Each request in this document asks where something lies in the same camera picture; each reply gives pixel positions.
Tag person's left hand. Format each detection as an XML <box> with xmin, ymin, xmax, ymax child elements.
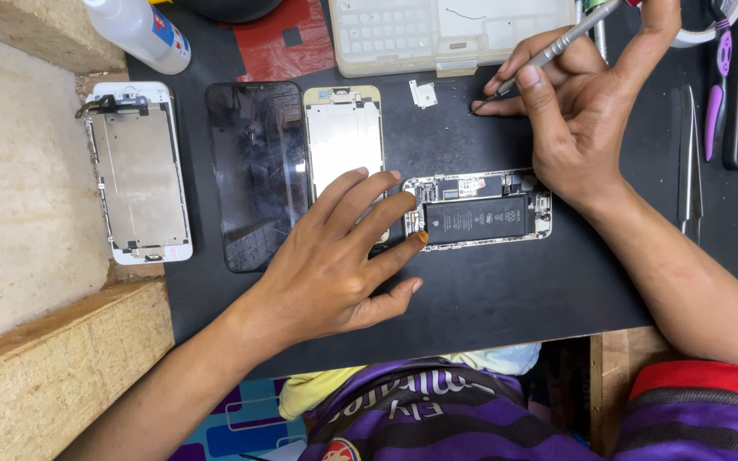
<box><xmin>240</xmin><ymin>168</ymin><xmax>429</xmax><ymax>361</ymax></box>

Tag person's right hand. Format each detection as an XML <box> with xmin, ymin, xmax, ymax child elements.
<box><xmin>470</xmin><ymin>0</ymin><xmax>682</xmax><ymax>211</ymax></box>

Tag silver precision screwdriver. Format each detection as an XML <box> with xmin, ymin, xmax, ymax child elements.
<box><xmin>468</xmin><ymin>0</ymin><xmax>644</xmax><ymax>117</ymax></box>

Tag phone body with battery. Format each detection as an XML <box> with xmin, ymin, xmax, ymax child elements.
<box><xmin>402</xmin><ymin>168</ymin><xmax>553</xmax><ymax>252</ymax></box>

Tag metal tweezers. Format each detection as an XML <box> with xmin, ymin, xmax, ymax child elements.
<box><xmin>676</xmin><ymin>84</ymin><xmax>705</xmax><ymax>245</ymax></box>

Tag yellow cloth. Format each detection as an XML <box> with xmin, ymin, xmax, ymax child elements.
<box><xmin>278</xmin><ymin>365</ymin><xmax>370</xmax><ymax>421</ymax></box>

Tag black phone screen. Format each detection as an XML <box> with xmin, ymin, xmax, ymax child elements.
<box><xmin>205</xmin><ymin>81</ymin><xmax>311</xmax><ymax>274</ymax></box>

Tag purple plastic pry tool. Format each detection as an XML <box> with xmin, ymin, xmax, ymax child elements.
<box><xmin>703</xmin><ymin>18</ymin><xmax>734</xmax><ymax>163</ymax></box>

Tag gold-rimmed phone display assembly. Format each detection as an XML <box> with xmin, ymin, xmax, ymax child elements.
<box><xmin>303</xmin><ymin>85</ymin><xmax>391</xmax><ymax>245</ymax></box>

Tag white tape roll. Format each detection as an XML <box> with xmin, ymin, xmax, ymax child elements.
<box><xmin>669</xmin><ymin>0</ymin><xmax>738</xmax><ymax>50</ymax></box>

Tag blue patterned floor mat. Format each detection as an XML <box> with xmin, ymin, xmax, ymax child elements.
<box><xmin>167</xmin><ymin>376</ymin><xmax>310</xmax><ymax>461</ymax></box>

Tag small metal shield plate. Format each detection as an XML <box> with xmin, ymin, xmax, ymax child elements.
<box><xmin>409</xmin><ymin>79</ymin><xmax>439</xmax><ymax>110</ymax></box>

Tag black work mat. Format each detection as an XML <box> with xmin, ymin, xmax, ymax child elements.
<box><xmin>126</xmin><ymin>0</ymin><xmax>738</xmax><ymax>380</ymax></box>

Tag purple striped shirt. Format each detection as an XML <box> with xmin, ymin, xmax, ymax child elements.
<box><xmin>297</xmin><ymin>359</ymin><xmax>738</xmax><ymax>461</ymax></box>

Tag light blue cloth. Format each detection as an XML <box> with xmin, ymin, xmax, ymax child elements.
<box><xmin>442</xmin><ymin>343</ymin><xmax>542</xmax><ymax>376</ymax></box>

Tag white phone display assembly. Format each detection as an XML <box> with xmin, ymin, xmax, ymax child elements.
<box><xmin>75</xmin><ymin>81</ymin><xmax>193</xmax><ymax>266</ymax></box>

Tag white plastic parts organizer box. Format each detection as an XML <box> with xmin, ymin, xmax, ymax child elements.
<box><xmin>328</xmin><ymin>0</ymin><xmax>576</xmax><ymax>79</ymax></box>

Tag red sheet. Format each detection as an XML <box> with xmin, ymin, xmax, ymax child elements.
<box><xmin>218</xmin><ymin>0</ymin><xmax>337</xmax><ymax>83</ymax></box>

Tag black round object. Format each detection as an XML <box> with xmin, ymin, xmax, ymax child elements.
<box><xmin>170</xmin><ymin>0</ymin><xmax>284</xmax><ymax>24</ymax></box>

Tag wooden beam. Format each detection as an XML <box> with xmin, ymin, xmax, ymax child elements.
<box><xmin>0</xmin><ymin>280</ymin><xmax>176</xmax><ymax>461</ymax></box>

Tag white plastic squeeze bottle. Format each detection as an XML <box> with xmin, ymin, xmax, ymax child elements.
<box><xmin>82</xmin><ymin>0</ymin><xmax>192</xmax><ymax>76</ymax></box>

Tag green-handled screwdriver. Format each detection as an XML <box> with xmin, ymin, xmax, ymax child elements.
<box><xmin>583</xmin><ymin>0</ymin><xmax>611</xmax><ymax>66</ymax></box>

